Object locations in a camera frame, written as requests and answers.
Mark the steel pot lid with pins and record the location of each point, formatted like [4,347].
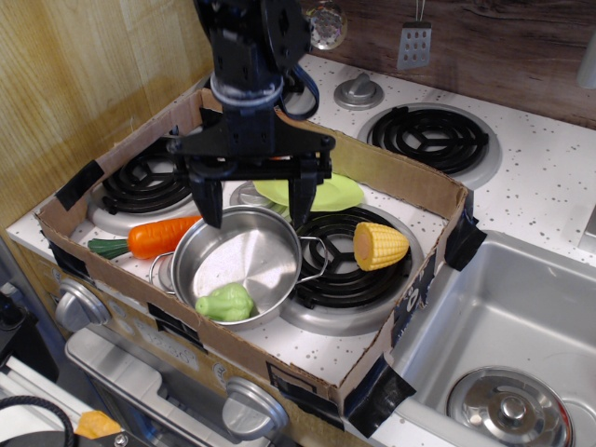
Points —
[510,407]

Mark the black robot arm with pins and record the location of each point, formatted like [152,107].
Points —
[256,46]

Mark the orange yellow object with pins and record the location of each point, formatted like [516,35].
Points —
[96,424]

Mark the front right stove burner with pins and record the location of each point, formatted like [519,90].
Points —
[345,300]

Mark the back right stove burner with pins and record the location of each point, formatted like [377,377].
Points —
[444,137]

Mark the silver right oven knob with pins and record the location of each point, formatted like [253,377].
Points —
[249,412]

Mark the silver center stove knob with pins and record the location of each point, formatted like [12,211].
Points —
[246,194]

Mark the back left stove burner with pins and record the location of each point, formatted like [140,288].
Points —
[295,94]

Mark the front left stove burner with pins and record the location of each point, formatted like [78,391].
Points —
[152,186]

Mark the silver left oven knob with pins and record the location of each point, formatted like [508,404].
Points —
[78,307]

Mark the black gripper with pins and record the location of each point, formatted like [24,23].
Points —
[254,145]

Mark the silver top stove knob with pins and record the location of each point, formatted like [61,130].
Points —
[359,93]

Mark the cardboard fence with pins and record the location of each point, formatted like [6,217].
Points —
[316,405]

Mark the hanging silver spatula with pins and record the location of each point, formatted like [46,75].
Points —
[415,41]

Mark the light green plastic plate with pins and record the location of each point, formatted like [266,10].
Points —
[335,194]

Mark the orange toy carrot with leaves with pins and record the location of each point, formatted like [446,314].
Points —
[145,241]

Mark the silver oven knob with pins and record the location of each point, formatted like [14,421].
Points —
[249,412]
[78,307]

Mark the hanging silver strainer ladle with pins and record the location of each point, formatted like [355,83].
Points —
[328,25]

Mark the stove burner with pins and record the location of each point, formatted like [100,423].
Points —
[345,300]
[295,94]
[444,137]
[152,186]

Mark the green toy broccoli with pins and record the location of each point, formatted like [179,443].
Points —
[228,303]

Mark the silver stove knob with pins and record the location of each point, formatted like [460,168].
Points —
[359,93]
[246,194]

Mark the grey faucet base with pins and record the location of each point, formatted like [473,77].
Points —
[586,74]

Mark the stainless steel pot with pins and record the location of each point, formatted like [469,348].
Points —
[254,247]

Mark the silver oven door handle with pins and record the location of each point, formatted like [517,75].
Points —
[187,412]

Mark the silver sink basin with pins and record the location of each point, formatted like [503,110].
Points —
[515,306]

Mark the yellow toy corn cob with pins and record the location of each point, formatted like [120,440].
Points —
[378,246]

